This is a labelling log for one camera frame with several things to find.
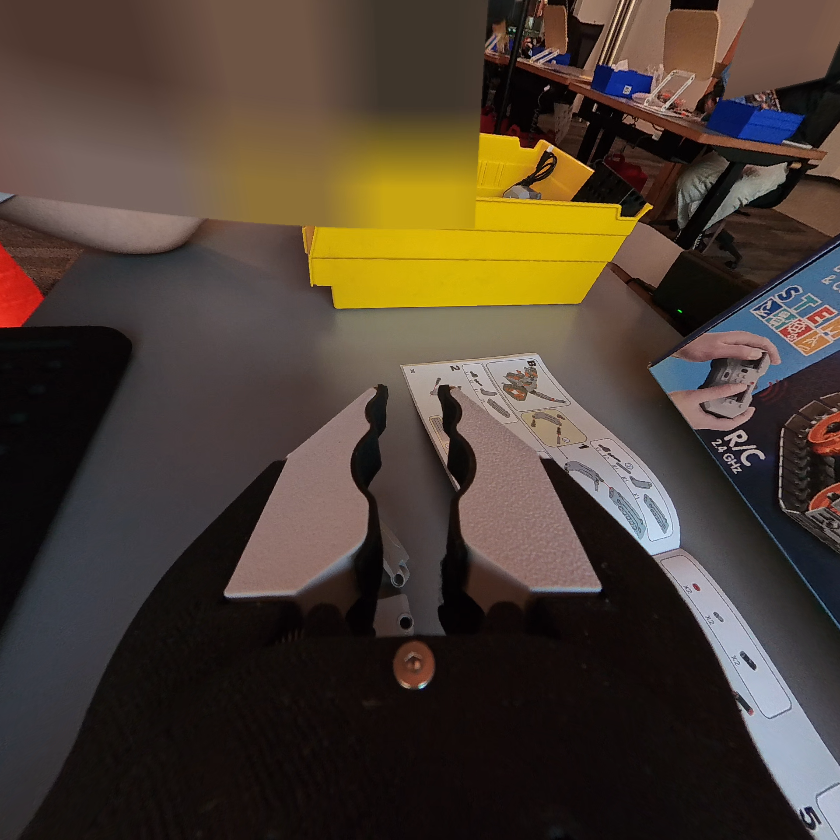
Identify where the black cable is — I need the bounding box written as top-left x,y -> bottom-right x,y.
512,147 -> 559,191

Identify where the blue plastic bin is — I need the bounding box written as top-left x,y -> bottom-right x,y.
591,63 -> 655,101
705,98 -> 806,145

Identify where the black power brick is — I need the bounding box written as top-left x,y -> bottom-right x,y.
653,249 -> 759,336

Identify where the silver vertical pipe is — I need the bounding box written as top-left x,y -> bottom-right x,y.
602,0 -> 639,63

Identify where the long wooden table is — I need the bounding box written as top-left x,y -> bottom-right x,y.
484,51 -> 828,161

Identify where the light grey curved beam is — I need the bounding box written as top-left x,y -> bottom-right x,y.
376,593 -> 416,636
382,524 -> 412,588

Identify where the white wire stand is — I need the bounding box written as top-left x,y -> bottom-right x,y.
644,70 -> 698,110

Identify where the red plastic object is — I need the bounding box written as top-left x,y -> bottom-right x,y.
0,246 -> 45,328

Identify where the grey desk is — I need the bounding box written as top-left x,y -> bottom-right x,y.
0,220 -> 840,840

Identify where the assembly instruction booklet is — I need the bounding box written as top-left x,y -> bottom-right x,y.
400,356 -> 840,840

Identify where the black office chair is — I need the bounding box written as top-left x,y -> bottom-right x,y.
696,77 -> 840,266

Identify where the black perforated block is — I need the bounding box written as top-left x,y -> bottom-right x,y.
0,326 -> 133,627

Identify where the robot kit box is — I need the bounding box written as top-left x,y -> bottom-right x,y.
648,236 -> 840,631

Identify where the yellow plastic bin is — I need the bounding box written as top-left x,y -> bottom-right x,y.
302,131 -> 654,311

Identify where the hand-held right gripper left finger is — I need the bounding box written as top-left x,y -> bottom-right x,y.
223,385 -> 389,636

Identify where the person's left forearm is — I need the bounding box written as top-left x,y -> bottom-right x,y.
0,193 -> 206,256

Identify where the black perforated plate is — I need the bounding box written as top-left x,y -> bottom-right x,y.
571,162 -> 647,219

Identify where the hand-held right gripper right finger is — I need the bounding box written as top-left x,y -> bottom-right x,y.
436,385 -> 602,636

